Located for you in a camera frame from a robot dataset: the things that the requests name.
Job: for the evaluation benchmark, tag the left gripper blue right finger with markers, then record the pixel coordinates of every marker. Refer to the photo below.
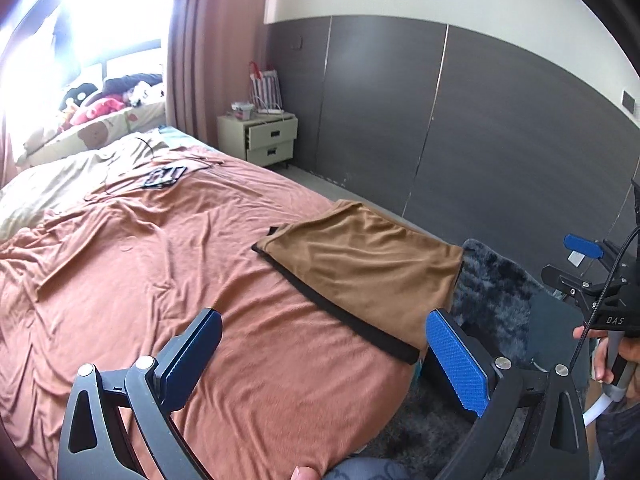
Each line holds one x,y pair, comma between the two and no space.
465,362

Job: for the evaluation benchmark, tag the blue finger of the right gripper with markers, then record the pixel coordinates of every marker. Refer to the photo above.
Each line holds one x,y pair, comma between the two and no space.
581,248

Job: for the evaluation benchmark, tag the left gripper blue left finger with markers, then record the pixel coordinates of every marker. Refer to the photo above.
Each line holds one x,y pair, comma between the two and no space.
182,361

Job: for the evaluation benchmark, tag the brown printed t-shirt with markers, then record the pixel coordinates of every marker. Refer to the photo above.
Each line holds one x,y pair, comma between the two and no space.
429,266

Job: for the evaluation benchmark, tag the person right hand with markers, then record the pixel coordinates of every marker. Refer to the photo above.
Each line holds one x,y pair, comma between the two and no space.
627,349

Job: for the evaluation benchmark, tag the folded black garment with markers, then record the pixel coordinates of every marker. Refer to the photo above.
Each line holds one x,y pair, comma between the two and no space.
342,272

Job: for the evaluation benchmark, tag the dark fluffy floor rug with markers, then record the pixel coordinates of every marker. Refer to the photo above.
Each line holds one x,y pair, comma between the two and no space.
493,400

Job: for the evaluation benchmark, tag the rust orange bed blanket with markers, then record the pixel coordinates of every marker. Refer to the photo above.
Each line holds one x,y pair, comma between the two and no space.
117,277

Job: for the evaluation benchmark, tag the beige bed sheet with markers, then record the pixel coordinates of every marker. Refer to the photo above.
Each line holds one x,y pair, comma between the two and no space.
67,183

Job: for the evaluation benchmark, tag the white bedside cabinet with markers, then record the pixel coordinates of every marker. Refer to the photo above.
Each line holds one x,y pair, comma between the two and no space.
263,141

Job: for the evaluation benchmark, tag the bear print pillow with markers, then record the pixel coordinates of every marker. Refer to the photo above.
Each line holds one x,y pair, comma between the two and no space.
47,145

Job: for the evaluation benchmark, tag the pink plush toy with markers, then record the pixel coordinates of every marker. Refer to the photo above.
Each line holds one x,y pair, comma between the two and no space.
98,108

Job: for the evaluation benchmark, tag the white rack on cabinet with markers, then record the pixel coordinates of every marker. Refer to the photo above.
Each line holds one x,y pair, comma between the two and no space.
265,95

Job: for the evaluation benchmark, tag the black owl plush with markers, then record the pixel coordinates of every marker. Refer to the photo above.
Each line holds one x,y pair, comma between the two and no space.
78,94

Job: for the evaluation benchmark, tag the right pink curtain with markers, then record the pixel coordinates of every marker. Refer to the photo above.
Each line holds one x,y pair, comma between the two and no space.
210,46

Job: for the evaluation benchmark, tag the black frame on bed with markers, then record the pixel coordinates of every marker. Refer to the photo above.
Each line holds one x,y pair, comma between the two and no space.
164,177

